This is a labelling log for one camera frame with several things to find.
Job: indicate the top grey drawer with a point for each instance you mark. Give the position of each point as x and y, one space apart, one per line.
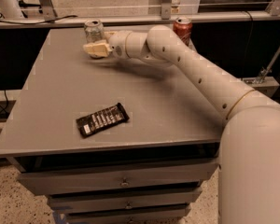
118 176

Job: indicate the red coca-cola can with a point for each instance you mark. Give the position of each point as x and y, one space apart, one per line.
182 27

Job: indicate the middle grey drawer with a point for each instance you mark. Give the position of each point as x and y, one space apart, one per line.
125 200

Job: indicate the bottom grey drawer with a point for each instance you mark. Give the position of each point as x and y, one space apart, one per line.
129 216

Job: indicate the black snack bar wrapper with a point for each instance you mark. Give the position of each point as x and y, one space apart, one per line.
102 120

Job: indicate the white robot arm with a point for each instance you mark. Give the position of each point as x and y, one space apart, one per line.
249 156

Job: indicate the grey metal railing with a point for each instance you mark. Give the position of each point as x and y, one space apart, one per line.
73 13

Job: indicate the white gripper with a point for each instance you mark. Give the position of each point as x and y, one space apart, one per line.
118 43

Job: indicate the silver green 7up can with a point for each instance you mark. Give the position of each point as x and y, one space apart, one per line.
94 31

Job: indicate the grey drawer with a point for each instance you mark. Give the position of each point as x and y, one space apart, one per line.
118 176
129 216
125 200

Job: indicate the grey drawer cabinet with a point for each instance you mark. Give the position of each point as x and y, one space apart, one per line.
109 141

